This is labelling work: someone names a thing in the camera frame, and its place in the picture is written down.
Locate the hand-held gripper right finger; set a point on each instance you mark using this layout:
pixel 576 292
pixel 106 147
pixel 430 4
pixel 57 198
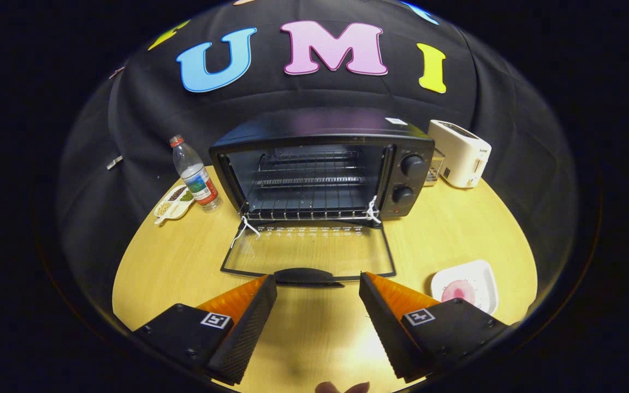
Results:
pixel 385 327

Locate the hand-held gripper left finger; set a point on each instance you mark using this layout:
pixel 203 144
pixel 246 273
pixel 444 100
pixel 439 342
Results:
pixel 246 338

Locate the white square plate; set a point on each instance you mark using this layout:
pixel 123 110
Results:
pixel 481 278

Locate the black toaster oven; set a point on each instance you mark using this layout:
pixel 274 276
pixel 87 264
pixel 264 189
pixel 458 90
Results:
pixel 320 123

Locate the white toaster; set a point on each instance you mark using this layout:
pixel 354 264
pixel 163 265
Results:
pixel 459 153

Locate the white divided snack dish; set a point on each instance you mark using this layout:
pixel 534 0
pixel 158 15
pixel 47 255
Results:
pixel 172 202

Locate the clear plastic water bottle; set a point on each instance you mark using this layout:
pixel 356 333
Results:
pixel 197 177

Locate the silver cloth clip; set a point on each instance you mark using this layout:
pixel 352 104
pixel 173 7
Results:
pixel 114 162

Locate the pink cloth clip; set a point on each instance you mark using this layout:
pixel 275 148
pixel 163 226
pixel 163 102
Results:
pixel 117 71

